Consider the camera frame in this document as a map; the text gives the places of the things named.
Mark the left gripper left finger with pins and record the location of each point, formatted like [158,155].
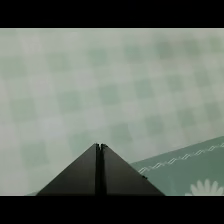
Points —
[78,178]

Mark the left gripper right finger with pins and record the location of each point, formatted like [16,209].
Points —
[125,180]

